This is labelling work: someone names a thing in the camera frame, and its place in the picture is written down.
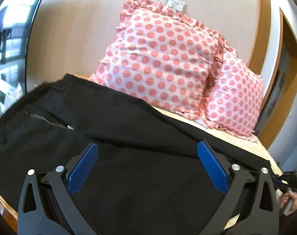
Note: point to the large pink polka-dot pillow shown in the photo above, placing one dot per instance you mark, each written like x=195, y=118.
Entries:
x=162, y=57

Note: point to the black pants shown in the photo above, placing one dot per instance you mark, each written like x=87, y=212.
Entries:
x=147, y=179

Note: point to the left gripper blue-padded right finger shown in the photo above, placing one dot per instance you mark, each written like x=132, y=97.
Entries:
x=249, y=205

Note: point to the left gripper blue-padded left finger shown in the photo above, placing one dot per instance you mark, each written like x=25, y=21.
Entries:
x=46, y=204

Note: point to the black television screen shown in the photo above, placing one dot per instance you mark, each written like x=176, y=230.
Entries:
x=16, y=21

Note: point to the person's right hand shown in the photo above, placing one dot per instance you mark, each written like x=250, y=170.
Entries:
x=288, y=203

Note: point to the white wall socket panel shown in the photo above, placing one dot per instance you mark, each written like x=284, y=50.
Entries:
x=178, y=5

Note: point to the yellow patterned bedspread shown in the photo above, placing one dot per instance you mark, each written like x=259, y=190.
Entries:
x=249, y=147

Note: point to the wooden door frame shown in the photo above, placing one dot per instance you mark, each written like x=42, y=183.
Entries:
x=276, y=29

